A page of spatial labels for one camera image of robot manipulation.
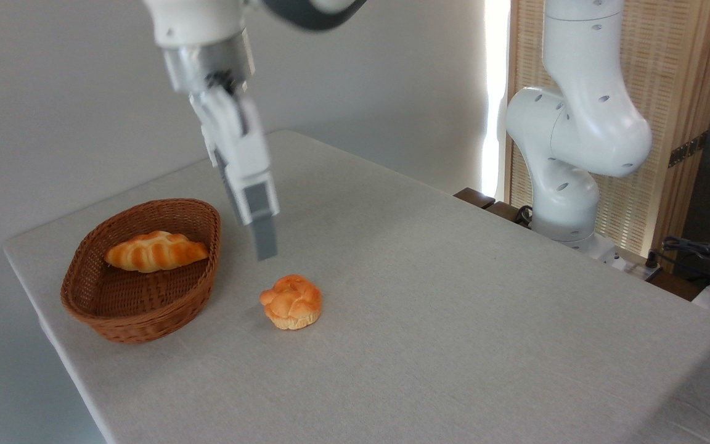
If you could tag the round braided bread bun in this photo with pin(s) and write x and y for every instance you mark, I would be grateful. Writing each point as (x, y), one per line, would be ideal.
(292, 302)

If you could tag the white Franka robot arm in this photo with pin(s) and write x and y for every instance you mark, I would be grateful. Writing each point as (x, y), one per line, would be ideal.
(583, 123)

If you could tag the wooden slatted folding screen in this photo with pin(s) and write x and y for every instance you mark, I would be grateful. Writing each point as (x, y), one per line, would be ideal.
(675, 61)

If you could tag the dark metal screen hinge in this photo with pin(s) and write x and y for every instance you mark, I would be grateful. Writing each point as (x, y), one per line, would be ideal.
(688, 149)

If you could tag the long braided bread loaf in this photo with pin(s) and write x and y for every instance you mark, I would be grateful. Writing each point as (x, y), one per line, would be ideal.
(158, 251)

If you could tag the brown wicker basket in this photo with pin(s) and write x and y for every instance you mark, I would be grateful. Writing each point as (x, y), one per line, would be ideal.
(145, 308)

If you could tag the light grey tablecloth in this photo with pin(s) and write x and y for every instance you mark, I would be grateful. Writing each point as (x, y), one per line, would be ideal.
(453, 320)

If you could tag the dark wooden furniture top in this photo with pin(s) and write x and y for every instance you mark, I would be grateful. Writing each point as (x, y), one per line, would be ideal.
(475, 197)

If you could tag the white power strip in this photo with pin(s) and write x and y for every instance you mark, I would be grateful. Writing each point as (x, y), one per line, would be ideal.
(641, 269)

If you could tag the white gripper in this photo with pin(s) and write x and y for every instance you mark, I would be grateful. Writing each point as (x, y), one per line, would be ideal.
(235, 135)

